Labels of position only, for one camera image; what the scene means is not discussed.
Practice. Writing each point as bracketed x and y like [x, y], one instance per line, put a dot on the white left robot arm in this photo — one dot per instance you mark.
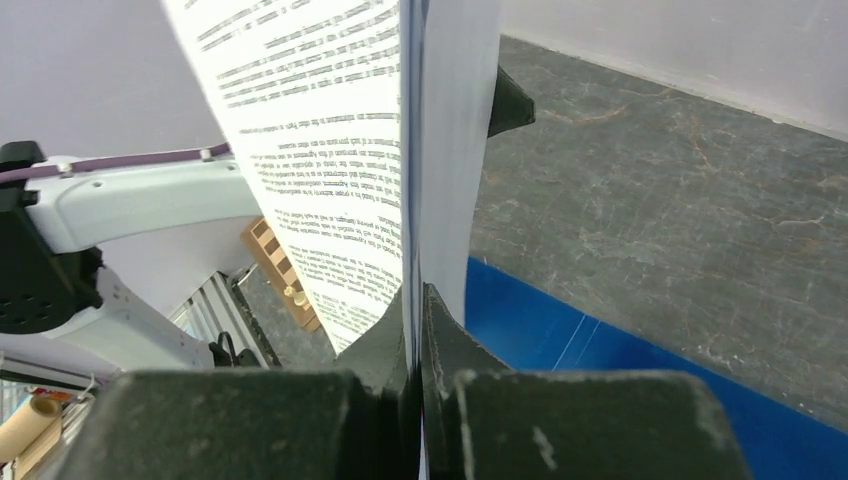
[132, 212]

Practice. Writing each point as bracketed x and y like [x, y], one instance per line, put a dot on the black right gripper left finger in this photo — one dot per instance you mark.
[240, 423]

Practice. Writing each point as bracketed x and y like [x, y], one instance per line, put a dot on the blue plastic folder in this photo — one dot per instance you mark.
[533, 332]

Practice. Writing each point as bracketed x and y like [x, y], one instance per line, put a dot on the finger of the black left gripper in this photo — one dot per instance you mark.
[512, 107]

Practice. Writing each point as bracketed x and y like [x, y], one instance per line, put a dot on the white printed paper stack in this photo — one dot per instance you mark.
[431, 63]

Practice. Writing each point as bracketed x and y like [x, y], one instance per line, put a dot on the cardboard tube roll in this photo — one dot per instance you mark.
[29, 435]

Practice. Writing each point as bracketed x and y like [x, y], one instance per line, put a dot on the aluminium frame rails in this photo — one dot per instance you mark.
[213, 315]

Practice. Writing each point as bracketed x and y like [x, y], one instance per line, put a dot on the white chess pawn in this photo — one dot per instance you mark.
[295, 296]

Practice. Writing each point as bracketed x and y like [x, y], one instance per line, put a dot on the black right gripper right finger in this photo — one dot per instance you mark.
[484, 420]

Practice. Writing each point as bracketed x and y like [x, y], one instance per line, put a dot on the wooden chessboard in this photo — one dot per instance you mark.
[273, 261]

